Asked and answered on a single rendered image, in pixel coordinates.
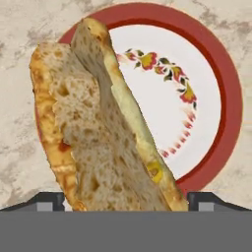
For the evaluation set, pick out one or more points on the red-rimmed white floral plate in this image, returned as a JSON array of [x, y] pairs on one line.
[[203, 98]]

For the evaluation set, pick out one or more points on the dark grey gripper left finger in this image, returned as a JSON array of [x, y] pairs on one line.
[[46, 200]]

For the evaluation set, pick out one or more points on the split brown bread bun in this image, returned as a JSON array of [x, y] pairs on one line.
[[98, 131]]

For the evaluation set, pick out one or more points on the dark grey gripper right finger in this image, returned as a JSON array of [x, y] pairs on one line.
[[203, 201]]

